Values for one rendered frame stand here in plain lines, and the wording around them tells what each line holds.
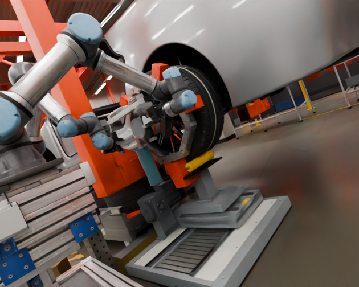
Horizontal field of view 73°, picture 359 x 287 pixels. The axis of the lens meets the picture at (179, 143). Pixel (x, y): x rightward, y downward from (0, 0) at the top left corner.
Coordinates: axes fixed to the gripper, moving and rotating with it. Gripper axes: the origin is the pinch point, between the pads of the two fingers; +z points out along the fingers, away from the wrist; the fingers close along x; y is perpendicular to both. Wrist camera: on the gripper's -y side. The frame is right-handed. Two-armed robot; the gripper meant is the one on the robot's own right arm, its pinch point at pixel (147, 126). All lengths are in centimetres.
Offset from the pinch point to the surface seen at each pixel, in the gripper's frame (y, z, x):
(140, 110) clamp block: 8.9, -1.8, 1.5
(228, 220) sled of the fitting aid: -69, -7, -22
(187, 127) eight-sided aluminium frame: -9.2, -7.8, -20.2
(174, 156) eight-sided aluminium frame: -22.8, 12.8, -20.4
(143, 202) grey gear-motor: -44, 43, -5
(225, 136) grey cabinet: -72, 264, -440
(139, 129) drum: 0.9, 15.1, -6.0
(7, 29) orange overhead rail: 242, 305, -65
